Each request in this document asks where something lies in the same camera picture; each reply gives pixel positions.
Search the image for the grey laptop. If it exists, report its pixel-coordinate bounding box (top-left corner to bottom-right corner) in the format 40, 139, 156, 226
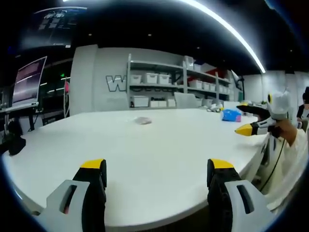
174, 92, 197, 109

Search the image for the hanging ceiling screen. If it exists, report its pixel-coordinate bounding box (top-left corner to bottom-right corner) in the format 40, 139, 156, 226
18, 6, 88, 49

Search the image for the black bag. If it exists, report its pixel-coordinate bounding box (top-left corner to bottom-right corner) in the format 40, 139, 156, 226
0, 135, 27, 156

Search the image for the clear resealable bag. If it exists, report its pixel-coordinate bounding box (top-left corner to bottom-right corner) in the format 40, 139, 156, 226
134, 116, 153, 126

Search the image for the computer monitor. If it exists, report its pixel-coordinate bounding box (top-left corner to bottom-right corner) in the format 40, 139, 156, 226
11, 56, 48, 105

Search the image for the long ceiling light strip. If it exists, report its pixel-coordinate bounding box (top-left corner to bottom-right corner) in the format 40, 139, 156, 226
183, 0, 267, 73

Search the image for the blue tissue packet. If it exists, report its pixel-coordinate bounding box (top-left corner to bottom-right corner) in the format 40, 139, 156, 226
220, 108, 243, 123

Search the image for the grey metal storage shelf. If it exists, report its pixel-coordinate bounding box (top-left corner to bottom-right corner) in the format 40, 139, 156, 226
126, 53, 235, 109

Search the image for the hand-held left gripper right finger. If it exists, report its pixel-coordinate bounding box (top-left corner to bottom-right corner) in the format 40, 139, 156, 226
207, 159, 275, 232

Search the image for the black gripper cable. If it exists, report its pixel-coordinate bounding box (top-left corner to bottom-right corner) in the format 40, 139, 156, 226
259, 135, 287, 194

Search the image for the person's right hand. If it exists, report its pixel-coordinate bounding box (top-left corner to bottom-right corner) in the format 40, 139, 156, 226
275, 118, 297, 147

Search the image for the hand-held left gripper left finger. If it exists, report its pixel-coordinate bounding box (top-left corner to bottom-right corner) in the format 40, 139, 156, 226
39, 159, 107, 232

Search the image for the row of white storage bins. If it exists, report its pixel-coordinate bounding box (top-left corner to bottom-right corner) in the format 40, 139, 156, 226
130, 61, 231, 108

